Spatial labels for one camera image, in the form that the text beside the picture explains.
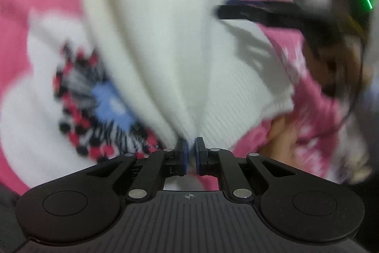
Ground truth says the white knit sweater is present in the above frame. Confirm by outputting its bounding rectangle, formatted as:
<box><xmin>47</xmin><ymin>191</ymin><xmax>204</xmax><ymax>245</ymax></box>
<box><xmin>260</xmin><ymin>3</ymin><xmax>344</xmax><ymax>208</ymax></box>
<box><xmin>78</xmin><ymin>0</ymin><xmax>295</xmax><ymax>150</ymax></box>

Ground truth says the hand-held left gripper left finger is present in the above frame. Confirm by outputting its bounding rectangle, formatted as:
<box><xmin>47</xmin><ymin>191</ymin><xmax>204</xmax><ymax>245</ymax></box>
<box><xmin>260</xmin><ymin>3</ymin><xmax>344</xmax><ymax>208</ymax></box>
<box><xmin>59</xmin><ymin>139</ymin><xmax>189</xmax><ymax>202</ymax></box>

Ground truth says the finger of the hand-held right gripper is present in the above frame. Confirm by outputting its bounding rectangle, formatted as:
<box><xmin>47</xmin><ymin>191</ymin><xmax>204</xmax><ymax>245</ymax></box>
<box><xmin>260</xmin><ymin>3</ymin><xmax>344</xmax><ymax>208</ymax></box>
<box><xmin>215</xmin><ymin>0</ymin><xmax>326</xmax><ymax>31</ymax></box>

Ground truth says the person's right hand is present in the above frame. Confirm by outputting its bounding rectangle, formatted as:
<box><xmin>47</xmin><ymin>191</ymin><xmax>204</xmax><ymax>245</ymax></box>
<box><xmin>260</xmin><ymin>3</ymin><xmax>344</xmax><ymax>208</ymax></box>
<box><xmin>306</xmin><ymin>44</ymin><xmax>370</xmax><ymax>93</ymax></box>

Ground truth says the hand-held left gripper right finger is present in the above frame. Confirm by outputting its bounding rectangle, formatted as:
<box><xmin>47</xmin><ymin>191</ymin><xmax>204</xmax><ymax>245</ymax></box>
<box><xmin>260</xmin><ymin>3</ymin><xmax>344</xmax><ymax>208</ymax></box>
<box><xmin>194</xmin><ymin>137</ymin><xmax>314</xmax><ymax>202</ymax></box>

